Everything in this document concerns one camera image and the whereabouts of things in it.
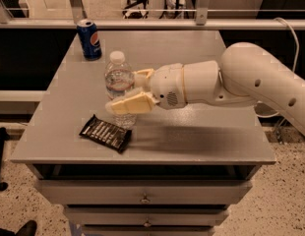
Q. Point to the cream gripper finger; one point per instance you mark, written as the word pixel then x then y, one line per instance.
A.
pixel 135 101
pixel 142 78

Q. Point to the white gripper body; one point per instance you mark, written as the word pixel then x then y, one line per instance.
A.
pixel 166 84

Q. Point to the clear plastic water bottle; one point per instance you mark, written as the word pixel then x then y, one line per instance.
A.
pixel 118 75

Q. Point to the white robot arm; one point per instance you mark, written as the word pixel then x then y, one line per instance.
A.
pixel 244 75

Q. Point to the black rxbar chocolate wrapper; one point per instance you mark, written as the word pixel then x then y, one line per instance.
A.
pixel 106 134

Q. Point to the blue pepsi can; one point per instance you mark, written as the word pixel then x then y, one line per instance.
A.
pixel 88 36

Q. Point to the grey drawer cabinet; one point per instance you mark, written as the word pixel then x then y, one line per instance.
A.
pixel 177 177

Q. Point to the black office chair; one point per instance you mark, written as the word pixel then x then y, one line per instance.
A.
pixel 136 9

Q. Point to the black stand at left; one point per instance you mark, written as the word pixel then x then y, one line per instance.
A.
pixel 3 138

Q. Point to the metal rail frame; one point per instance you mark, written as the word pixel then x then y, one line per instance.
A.
pixel 163 14

